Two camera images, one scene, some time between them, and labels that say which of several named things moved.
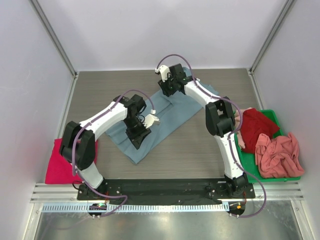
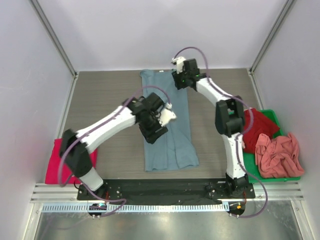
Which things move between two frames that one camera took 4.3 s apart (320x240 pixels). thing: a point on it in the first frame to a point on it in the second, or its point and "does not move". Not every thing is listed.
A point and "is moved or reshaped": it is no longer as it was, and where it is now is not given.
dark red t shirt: x=253 y=124 does not move
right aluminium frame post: x=288 y=4 does not move
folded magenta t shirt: x=60 y=171 does not move
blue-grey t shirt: x=173 y=112 is moved or reshaped
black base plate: x=165 y=189 does not move
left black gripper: x=136 y=138 to x=151 y=136
